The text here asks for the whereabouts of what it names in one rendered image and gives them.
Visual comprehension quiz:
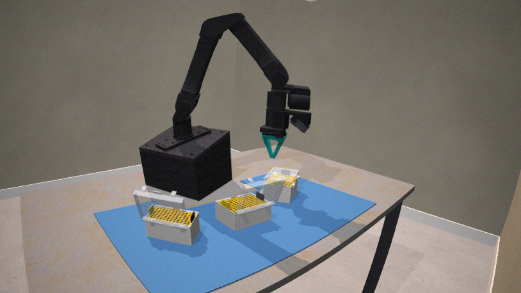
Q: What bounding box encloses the blue flat mat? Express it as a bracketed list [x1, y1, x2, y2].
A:
[93, 178, 376, 293]

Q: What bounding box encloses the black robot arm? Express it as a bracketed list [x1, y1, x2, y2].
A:
[156, 13, 311, 151]

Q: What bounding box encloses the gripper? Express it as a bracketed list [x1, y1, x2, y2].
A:
[260, 108, 289, 158]

